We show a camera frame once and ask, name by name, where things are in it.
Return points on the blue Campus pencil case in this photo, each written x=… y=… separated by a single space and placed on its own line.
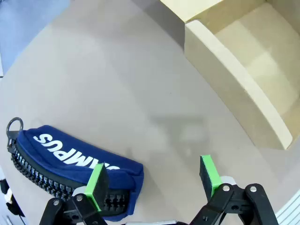
x=70 y=159

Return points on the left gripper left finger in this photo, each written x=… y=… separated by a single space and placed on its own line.
x=93 y=187

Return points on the brown cardboard box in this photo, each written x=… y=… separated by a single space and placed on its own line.
x=246 y=58

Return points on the white ribbed rail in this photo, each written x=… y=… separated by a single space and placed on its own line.
x=290 y=211

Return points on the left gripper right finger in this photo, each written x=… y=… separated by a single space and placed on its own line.
x=211 y=178

